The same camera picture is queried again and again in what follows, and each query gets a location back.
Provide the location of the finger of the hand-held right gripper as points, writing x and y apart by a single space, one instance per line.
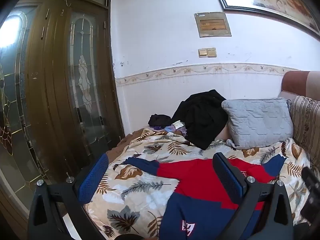
311 195

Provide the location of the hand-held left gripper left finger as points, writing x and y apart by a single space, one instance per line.
92 178

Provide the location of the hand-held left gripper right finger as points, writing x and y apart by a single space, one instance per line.
228 178

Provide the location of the red and blue sweater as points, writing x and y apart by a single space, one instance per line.
195 177

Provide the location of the leaf print blanket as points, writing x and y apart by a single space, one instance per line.
140 160

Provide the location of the grey quilted pillow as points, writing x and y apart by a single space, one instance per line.
260 122

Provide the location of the black garment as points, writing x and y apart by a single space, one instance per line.
200 120

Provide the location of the striped floral sofa cushion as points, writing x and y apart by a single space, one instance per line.
307 122

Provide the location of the white paper tag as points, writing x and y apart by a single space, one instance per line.
178 125

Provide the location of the wooden stained glass door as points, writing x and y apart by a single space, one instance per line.
50 105
15 110

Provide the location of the small black cloth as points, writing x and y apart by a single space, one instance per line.
160 120

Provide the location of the gold light switch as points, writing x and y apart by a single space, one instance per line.
211 52
202 52

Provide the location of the metal wall panel box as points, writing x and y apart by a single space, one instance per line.
212 25

